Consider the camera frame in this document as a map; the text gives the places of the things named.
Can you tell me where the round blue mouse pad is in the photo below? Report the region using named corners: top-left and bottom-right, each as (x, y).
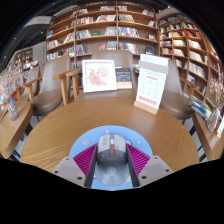
top-left (68, 125), bottom-right (154, 192)

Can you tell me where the small white table sign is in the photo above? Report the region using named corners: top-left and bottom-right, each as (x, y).
top-left (215, 114), bottom-right (224, 138)

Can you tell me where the dark blue book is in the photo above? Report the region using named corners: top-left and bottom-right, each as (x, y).
top-left (114, 66), bottom-right (134, 90)

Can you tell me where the wooden side table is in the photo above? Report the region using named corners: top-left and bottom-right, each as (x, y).
top-left (191, 109), bottom-right (224, 162)
top-left (0, 99), bottom-right (34, 160)

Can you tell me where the brown upholstered armchair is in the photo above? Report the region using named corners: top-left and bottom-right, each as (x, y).
top-left (65, 49), bottom-right (141, 103)
top-left (159, 59), bottom-right (200, 122)
top-left (23, 54), bottom-right (73, 118)

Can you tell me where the curved wooden bookshelf unit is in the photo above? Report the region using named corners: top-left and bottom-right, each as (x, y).
top-left (158, 13), bottom-right (224, 111)

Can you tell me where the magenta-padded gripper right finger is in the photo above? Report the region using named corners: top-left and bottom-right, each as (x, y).
top-left (124, 143), bottom-right (174, 188)

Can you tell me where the wooden bookshelf unit with books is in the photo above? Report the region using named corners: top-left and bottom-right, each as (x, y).
top-left (44, 1), bottom-right (160, 64)

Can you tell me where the vase with pink dried flowers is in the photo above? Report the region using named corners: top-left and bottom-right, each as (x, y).
top-left (0, 63), bottom-right (29, 122)

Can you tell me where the stack of books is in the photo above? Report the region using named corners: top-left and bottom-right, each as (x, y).
top-left (188, 94), bottom-right (214, 122)

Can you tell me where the white hanging ceiling sign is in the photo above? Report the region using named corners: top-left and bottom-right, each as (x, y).
top-left (23, 14), bottom-right (53, 28)

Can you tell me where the grey computer mouse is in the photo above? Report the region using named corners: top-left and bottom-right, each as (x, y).
top-left (94, 133), bottom-right (129, 187)

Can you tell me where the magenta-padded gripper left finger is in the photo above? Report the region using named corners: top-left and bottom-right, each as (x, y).
top-left (50, 143), bottom-right (98, 188)

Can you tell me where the distant wooden bookshelf unit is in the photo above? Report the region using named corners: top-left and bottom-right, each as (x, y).
top-left (13, 46), bottom-right (34, 71)

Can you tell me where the white sign on wooden base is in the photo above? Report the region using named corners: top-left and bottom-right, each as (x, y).
top-left (133, 53), bottom-right (170, 116)

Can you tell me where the white framed floral picture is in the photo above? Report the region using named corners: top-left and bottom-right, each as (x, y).
top-left (81, 59), bottom-right (118, 94)

